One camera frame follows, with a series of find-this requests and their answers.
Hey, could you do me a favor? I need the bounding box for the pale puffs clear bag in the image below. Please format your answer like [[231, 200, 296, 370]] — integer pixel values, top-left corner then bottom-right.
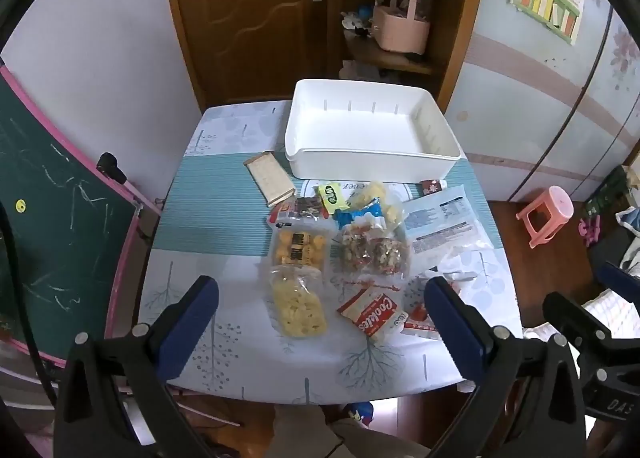
[[347, 182, 405, 230]]

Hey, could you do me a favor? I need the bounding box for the red white small packet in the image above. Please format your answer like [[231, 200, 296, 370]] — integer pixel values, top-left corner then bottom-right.
[[401, 272, 477, 341]]

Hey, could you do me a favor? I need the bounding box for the pink plastic stool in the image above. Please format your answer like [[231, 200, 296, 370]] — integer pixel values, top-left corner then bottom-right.
[[515, 185, 575, 249]]

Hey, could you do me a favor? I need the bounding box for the wooden corner shelf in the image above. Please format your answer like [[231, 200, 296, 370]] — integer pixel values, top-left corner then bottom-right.
[[331, 0, 480, 109]]

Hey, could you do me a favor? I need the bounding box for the red dark snack packet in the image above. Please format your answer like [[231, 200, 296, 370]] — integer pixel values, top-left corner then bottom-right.
[[268, 196, 329, 230]]

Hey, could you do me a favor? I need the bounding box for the brown snowflake snack packet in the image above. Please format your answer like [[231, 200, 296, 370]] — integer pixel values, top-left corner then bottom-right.
[[421, 180, 447, 196]]

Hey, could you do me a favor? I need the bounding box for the wooden door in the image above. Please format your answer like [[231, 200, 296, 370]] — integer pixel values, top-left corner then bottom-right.
[[168, 0, 338, 109]]

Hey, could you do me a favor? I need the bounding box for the yellow chips clear bag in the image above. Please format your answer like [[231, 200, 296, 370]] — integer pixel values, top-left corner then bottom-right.
[[270, 266, 328, 339]]

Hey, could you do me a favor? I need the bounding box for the green yellow snack packet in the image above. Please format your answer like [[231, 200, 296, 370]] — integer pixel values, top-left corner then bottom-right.
[[318, 182, 349, 215]]

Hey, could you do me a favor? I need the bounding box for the red white cookies packet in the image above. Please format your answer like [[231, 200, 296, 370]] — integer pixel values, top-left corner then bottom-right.
[[337, 287, 408, 342]]

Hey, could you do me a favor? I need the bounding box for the green chalkboard pink frame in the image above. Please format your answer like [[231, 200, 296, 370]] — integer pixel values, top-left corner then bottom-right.
[[1, 67, 157, 366]]

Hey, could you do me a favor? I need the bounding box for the brown cracker pack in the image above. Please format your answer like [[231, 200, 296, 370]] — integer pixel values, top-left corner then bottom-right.
[[244, 152, 296, 208]]

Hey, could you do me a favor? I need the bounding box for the mixed nuts clear bag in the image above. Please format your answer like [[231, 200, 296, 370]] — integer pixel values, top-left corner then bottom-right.
[[338, 223, 408, 276]]

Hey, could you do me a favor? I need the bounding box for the white plastic storage bin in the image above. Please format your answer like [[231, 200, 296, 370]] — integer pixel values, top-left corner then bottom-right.
[[284, 79, 463, 183]]

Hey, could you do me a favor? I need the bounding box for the blue snack packet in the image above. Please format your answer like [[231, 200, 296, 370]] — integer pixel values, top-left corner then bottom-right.
[[333, 199, 385, 228]]

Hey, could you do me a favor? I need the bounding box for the pink handled basket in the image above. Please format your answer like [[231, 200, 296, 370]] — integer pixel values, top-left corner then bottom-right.
[[371, 0, 430, 55]]

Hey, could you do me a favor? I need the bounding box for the large white blue bag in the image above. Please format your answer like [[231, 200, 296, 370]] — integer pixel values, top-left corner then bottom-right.
[[404, 185, 494, 264]]

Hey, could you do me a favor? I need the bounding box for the yellow cakes clear tray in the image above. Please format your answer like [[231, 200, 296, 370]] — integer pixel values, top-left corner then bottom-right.
[[269, 226, 331, 270]]

